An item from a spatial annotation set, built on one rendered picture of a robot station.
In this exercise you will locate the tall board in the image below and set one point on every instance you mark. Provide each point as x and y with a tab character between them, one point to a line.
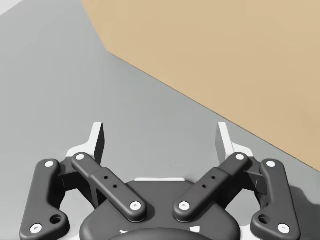
212	57

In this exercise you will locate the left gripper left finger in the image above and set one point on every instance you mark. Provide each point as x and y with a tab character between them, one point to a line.
105	181

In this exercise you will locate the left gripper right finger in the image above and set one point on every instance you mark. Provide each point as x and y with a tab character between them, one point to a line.
215	180

